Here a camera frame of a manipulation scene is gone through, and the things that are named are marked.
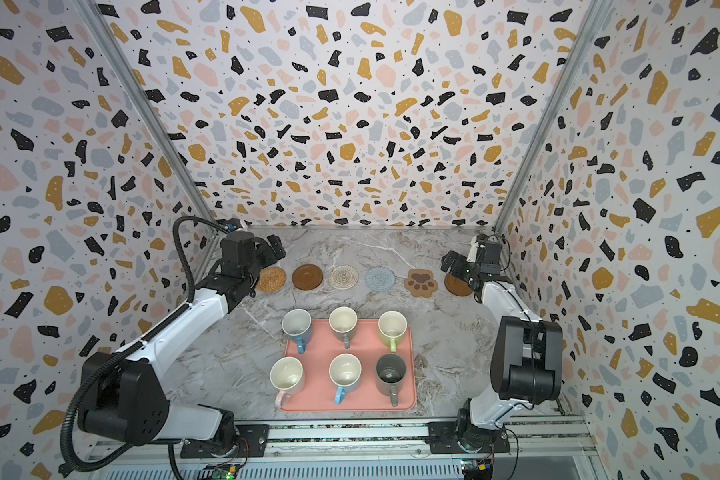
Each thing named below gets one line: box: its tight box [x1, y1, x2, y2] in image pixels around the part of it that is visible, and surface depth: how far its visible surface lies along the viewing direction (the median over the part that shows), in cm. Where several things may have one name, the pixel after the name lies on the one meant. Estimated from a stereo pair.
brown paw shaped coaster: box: [404, 268, 438, 298], surface depth 108 cm
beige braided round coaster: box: [328, 265, 359, 290], surface depth 108 cm
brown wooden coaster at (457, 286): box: [444, 273, 473, 297], surface depth 106 cm
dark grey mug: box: [376, 353, 407, 407], surface depth 77 cm
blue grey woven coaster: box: [365, 266, 395, 292], surface depth 108 cm
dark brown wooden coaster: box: [292, 264, 323, 291], surface depth 108 cm
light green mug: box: [378, 310, 408, 353], surface depth 87 cm
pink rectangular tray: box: [282, 319, 417, 412], surface depth 85 cm
